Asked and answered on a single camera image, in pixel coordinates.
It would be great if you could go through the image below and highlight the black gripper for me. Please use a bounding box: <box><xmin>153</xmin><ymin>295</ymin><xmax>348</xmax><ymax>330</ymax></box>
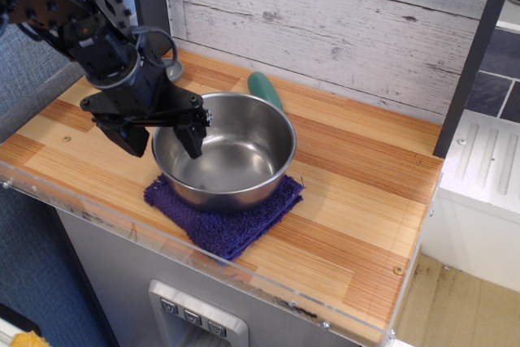
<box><xmin>80</xmin><ymin>66</ymin><xmax>211</xmax><ymax>159</ymax></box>

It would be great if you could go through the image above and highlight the stainless steel bowl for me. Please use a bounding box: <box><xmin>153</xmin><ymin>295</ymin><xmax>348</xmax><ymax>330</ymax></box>
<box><xmin>152</xmin><ymin>92</ymin><xmax>297</xmax><ymax>213</ymax></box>

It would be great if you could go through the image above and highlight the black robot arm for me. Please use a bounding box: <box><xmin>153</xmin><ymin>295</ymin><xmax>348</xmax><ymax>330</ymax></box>
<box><xmin>1</xmin><ymin>0</ymin><xmax>211</xmax><ymax>158</ymax></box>

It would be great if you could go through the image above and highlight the clear acrylic counter edge guard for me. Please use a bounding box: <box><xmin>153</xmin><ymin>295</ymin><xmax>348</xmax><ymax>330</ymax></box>
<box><xmin>0</xmin><ymin>159</ymin><xmax>442</xmax><ymax>344</ymax></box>

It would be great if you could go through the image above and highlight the yellow object at corner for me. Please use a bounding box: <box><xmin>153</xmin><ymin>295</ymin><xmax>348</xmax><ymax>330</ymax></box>
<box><xmin>9</xmin><ymin>332</ymin><xmax>50</xmax><ymax>347</ymax></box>

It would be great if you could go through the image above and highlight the white drainboard counter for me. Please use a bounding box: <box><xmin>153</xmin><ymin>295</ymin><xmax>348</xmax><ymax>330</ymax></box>
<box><xmin>422</xmin><ymin>111</ymin><xmax>519</xmax><ymax>291</ymax></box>

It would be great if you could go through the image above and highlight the green oblong toy vegetable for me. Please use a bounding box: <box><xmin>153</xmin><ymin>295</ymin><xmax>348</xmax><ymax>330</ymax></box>
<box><xmin>247</xmin><ymin>72</ymin><xmax>284</xmax><ymax>111</ymax></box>

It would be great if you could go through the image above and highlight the purple folded towel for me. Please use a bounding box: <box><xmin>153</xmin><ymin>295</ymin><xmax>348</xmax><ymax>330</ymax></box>
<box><xmin>144</xmin><ymin>175</ymin><xmax>304</xmax><ymax>262</ymax></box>

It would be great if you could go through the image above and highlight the silver dispenser panel with buttons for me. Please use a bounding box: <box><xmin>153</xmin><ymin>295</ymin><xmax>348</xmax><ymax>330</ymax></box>
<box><xmin>148</xmin><ymin>280</ymin><xmax>249</xmax><ymax>346</ymax></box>

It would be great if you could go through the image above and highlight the blue handled grey scoop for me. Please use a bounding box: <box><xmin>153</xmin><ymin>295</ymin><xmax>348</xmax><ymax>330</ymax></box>
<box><xmin>162</xmin><ymin>58</ymin><xmax>184</xmax><ymax>84</ymax></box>

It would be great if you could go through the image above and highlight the dark grey right post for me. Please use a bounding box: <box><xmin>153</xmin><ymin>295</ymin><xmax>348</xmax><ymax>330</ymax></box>
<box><xmin>433</xmin><ymin>0</ymin><xmax>505</xmax><ymax>158</ymax></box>

